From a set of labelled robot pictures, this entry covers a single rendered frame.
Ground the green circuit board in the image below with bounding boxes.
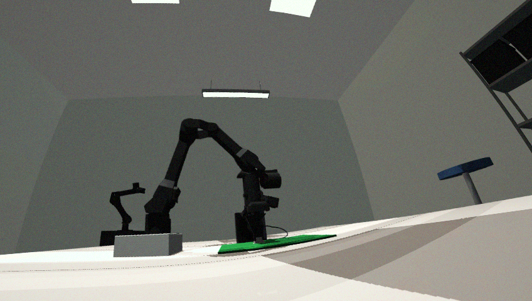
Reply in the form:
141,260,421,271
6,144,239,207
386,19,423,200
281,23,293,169
218,235,337,254

